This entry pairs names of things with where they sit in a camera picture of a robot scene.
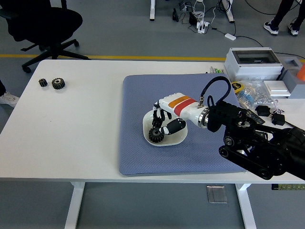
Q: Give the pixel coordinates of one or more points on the grey foam block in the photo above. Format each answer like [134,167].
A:
[297,88]

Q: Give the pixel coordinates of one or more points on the white desk leg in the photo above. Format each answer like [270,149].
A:
[152,9]
[228,12]

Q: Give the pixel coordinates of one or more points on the white table leg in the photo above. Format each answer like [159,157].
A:
[246,207]
[74,205]

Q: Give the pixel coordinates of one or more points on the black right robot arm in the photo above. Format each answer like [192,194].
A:
[262,148]

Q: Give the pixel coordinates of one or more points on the black digital controller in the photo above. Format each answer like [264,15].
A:
[257,118]

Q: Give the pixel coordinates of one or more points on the grey electrical enclosure box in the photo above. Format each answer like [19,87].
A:
[252,69]

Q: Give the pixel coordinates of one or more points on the black stand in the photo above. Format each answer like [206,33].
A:
[175,15]

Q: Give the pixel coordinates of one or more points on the white square dish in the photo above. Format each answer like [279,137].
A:
[177,138]

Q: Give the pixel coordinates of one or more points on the white switch panel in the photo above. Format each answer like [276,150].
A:
[276,87]

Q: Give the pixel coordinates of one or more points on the white power adapter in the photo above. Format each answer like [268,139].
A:
[230,36]

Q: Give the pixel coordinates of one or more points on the black charger box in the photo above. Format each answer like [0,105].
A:
[192,17]

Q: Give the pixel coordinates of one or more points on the small black gear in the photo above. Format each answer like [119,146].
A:
[42,83]

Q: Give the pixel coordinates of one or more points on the white power strip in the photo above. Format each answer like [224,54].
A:
[202,26]

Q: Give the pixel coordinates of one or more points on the blue-grey quilted mat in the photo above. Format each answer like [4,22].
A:
[147,90]

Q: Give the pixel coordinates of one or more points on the metal floor plate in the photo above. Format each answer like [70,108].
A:
[216,194]

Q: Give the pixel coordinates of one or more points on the orange cone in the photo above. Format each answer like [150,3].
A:
[301,72]

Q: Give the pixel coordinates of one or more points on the large black gear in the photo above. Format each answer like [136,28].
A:
[58,83]
[156,136]

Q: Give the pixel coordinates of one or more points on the table control panel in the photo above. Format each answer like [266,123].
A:
[289,187]

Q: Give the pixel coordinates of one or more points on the black office chair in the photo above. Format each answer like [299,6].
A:
[45,21]

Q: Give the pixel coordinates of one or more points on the green and white markers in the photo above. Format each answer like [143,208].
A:
[215,70]

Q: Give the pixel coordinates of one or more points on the clear bag of parts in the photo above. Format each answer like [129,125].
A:
[256,91]

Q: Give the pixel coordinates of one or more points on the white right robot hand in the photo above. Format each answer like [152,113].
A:
[181,106]

